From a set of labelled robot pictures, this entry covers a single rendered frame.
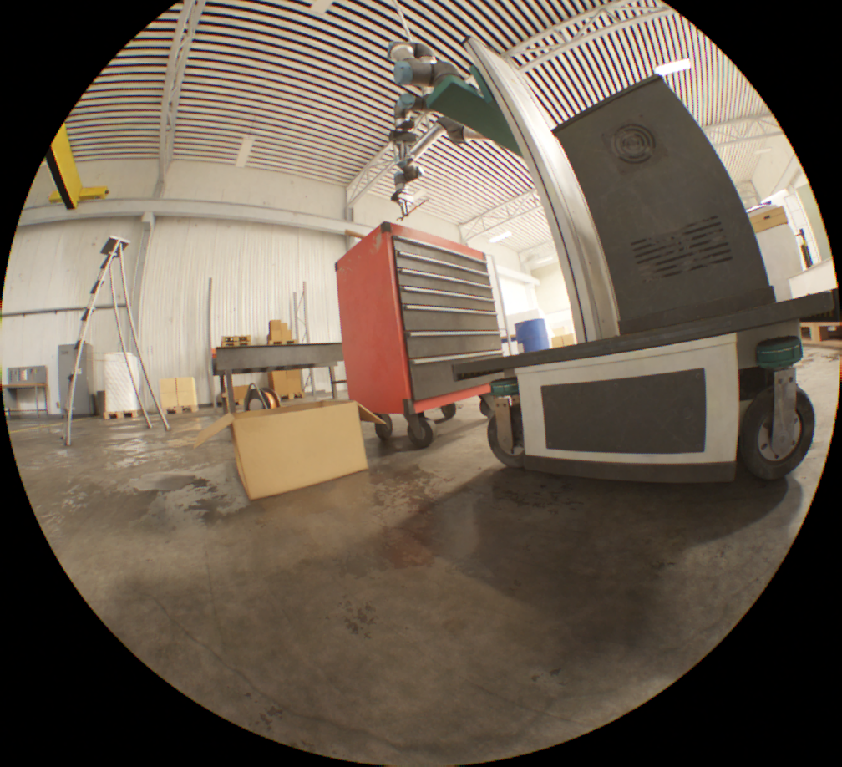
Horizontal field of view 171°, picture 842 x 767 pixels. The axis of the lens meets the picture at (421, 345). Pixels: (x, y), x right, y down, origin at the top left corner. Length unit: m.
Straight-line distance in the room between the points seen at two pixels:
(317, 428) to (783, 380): 1.14
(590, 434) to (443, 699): 0.48
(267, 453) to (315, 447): 0.16
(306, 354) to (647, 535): 4.02
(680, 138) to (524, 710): 0.84
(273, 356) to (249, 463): 3.13
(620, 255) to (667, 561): 0.53
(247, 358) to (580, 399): 3.68
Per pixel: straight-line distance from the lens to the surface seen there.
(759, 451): 0.67
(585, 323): 0.74
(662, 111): 0.73
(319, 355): 4.18
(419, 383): 1.07
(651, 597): 0.43
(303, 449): 0.91
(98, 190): 11.05
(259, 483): 0.90
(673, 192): 0.63
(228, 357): 3.82
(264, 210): 10.08
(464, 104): 1.21
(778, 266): 3.73
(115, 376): 7.00
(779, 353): 0.60
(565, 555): 0.49
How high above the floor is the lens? 0.32
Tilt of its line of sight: 5 degrees up
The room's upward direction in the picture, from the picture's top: 8 degrees counter-clockwise
